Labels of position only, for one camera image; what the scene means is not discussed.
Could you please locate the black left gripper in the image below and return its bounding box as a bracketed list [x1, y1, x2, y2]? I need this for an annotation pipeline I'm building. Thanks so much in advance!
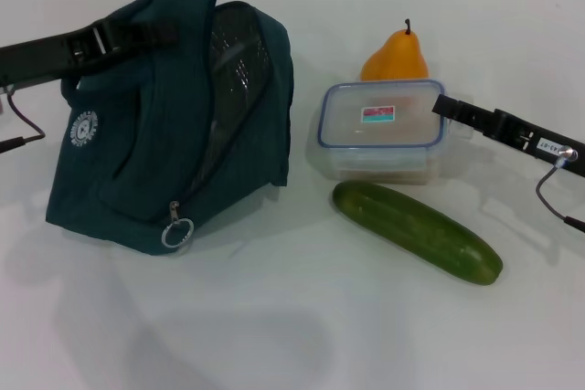
[0, 15, 181, 90]

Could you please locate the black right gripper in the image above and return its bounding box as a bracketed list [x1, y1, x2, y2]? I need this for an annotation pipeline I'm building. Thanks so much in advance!
[431, 92, 585, 179]

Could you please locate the dark blue-green insulated lunch bag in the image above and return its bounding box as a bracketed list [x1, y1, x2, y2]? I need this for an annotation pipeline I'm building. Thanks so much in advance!
[45, 0, 296, 257]

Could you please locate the clear plastic food container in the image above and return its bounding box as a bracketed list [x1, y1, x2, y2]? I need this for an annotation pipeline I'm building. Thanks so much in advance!
[317, 79, 473, 188]

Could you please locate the green cucumber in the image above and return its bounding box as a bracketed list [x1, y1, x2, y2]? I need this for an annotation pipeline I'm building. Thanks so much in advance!
[332, 181, 505, 288]

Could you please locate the yellow pear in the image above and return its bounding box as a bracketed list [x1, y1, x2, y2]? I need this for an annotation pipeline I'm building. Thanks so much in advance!
[359, 18, 431, 83]

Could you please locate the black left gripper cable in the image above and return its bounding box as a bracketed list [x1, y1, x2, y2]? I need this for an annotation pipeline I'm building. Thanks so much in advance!
[0, 86, 46, 155]

